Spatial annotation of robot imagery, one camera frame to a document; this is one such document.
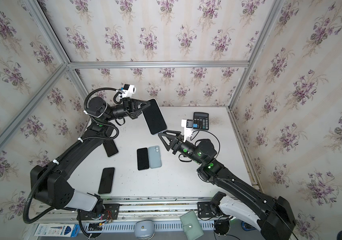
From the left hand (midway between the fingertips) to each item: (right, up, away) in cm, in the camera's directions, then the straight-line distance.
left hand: (149, 104), depth 59 cm
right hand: (+4, -12, +1) cm, 13 cm away
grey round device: (-3, -53, +3) cm, 53 cm away
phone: (-9, -30, +32) cm, 45 cm away
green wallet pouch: (+18, -56, +10) cm, 60 cm away
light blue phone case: (-2, -30, +35) cm, 46 cm away
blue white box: (-43, -57, +9) cm, 72 cm away
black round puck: (+33, -57, +11) cm, 67 cm away
